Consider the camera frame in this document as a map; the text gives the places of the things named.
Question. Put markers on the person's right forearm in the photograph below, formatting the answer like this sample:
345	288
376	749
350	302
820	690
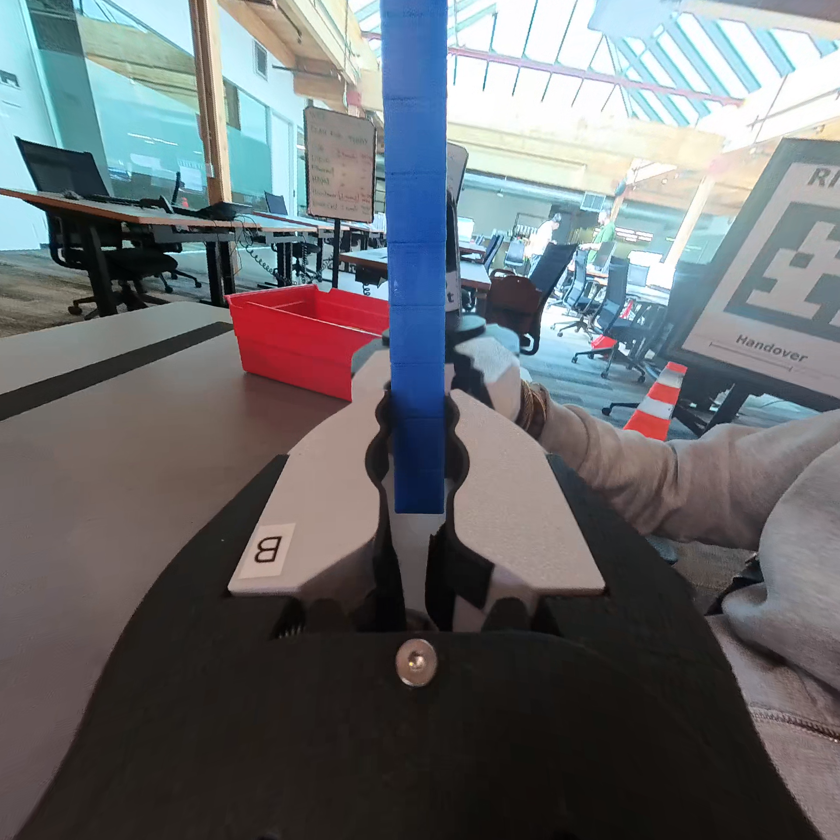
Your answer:
623	459

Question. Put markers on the black white marker sign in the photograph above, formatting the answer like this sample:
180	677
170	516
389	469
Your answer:
722	328

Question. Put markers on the long blue square bar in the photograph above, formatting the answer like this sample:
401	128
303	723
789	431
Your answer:
417	262

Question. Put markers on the wooden office desk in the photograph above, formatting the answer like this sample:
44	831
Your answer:
118	213

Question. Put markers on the red plastic bin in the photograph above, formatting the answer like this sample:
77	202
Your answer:
295	354

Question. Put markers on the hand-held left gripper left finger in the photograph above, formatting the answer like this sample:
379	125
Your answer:
315	499

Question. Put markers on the brown wooden chair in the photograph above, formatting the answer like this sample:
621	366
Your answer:
512	302

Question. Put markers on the whiteboard on stand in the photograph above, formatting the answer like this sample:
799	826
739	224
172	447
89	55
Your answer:
341	164

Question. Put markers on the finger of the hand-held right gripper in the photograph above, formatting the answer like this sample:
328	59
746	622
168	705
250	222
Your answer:
369	371
500	380

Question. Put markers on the wooden pillar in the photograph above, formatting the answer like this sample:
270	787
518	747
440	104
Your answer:
210	98

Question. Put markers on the black office chair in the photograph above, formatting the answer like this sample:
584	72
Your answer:
65	170
617	308
554	269

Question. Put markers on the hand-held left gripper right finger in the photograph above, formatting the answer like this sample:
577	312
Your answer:
518	512

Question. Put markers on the black bag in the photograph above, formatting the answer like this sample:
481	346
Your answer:
226	211

